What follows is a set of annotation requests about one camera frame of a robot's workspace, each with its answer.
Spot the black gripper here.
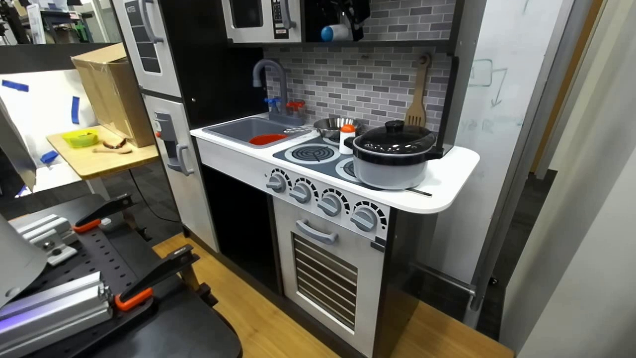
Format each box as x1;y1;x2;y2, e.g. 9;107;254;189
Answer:
303;0;373;44

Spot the red and white pepper shaker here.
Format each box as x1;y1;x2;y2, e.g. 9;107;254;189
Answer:
337;121;357;155

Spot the grey stove knob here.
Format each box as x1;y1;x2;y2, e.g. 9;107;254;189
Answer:
347;203;381;235
263;169;289;195
287;179;317;207
315;189;347;219

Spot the white toy microwave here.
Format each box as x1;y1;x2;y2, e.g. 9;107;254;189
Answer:
218;0;303;46

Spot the grey toy faucet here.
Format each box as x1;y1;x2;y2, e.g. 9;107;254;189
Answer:
250;58;291;121

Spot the grey metal frying pan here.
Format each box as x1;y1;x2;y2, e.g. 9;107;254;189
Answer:
311;115;369;145

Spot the wooden spatula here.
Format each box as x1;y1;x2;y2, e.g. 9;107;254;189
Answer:
403;54;432;129

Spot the red colander bowl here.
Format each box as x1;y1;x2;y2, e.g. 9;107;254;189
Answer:
246;131;289;147

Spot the white toy kitchen unit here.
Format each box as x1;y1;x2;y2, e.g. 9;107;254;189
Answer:
106;0;482;358

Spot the short white freezer door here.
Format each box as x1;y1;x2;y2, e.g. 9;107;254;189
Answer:
108;0;182;99

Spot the tall white fridge door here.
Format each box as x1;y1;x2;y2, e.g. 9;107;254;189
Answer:
140;93;220;252

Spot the cardboard box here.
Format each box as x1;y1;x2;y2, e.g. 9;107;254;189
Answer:
69;42;156;149

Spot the white oven door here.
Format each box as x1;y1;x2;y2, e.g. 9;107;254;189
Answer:
271;197;387;358

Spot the green plastic item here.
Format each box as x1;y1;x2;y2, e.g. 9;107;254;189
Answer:
61;129;101;149

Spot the black clamp with orange trigger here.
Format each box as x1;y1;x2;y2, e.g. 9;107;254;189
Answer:
112;244;200;314
69;193;134;237

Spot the white board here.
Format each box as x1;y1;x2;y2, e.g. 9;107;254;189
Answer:
0;67;101;197

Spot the black round tabletop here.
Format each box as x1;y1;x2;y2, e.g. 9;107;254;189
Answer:
25;290;244;358

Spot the silver metal block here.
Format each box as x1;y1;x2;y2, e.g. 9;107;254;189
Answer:
7;213;81;268

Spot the grey sheet metal panel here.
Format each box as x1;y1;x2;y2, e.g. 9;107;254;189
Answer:
0;215;49;310

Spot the aluminium extrusion bar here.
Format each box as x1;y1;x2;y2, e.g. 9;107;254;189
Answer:
0;268;114;356

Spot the grey oven door handle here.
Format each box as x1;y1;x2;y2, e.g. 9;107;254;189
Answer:
293;219;339;244

